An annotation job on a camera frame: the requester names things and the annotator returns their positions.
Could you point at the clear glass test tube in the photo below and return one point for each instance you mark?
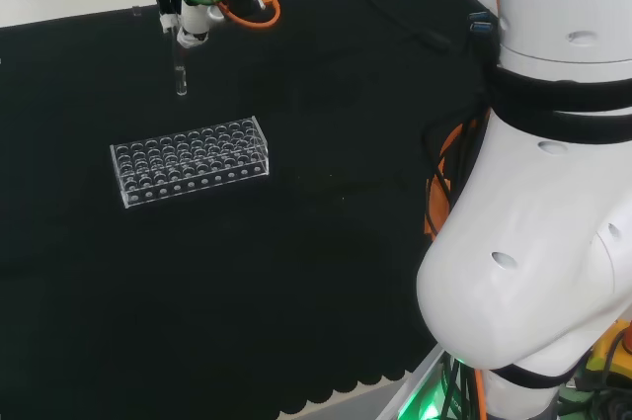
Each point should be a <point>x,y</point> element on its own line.
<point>181,79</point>

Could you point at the black bench cloth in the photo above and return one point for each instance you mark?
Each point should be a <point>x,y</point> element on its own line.
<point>296,242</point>

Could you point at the clear plastic test tube rack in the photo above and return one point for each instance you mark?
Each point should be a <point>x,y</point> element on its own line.
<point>192,163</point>

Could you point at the yellow stop button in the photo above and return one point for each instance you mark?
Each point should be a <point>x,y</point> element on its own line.
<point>609,348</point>

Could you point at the blue plug connectors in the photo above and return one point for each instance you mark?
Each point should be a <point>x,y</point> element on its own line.
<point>481,25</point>

